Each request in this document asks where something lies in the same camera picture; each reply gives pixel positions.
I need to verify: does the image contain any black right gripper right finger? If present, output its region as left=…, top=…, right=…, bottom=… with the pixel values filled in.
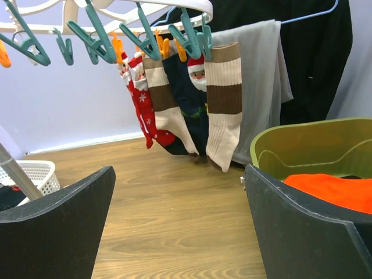
left=244, top=164, right=371, bottom=278

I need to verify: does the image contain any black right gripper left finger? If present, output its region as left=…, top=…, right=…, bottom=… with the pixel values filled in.
left=1, top=166, right=116, bottom=278

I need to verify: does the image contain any teal clothes peg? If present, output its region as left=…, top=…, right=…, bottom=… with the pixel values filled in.
left=168, top=8, right=212, bottom=60

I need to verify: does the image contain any white round sock hanger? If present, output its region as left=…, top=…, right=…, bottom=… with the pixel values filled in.
left=0, top=0, right=214, bottom=68

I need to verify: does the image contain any white perforated basket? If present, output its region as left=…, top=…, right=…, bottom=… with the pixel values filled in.
left=1, top=160, right=60, bottom=210

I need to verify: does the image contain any orange cloth in bin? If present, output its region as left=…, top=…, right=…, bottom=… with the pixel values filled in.
left=284, top=174, right=371, bottom=214

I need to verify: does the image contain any green plastic bin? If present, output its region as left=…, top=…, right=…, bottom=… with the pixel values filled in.
left=250, top=117, right=371, bottom=180

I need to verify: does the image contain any cream brown striped sock front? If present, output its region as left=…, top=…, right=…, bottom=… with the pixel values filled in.
left=205, top=42, right=242, bottom=173

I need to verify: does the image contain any cream brown striped sock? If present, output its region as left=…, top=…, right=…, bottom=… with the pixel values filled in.
left=205, top=42, right=242, bottom=173
left=143, top=58, right=199, bottom=162

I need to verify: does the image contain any grey hanging garment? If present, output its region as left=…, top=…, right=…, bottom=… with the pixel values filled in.
left=212, top=20, right=293, bottom=165

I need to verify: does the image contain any cream brown striped sock back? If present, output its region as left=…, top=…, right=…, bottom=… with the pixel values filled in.
left=143, top=58, right=199, bottom=162

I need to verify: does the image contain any red santa sock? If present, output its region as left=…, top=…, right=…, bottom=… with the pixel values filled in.
left=116, top=52, right=176, bottom=151

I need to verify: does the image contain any navy santa sock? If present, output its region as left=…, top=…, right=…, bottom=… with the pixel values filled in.
left=162, top=55, right=209, bottom=157

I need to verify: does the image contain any black hanging garment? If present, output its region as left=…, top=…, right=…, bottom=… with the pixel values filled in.
left=151, top=0, right=354, bottom=126

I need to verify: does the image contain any light blue wire hanger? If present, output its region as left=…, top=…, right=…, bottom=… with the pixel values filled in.
left=158, top=0, right=340, bottom=27

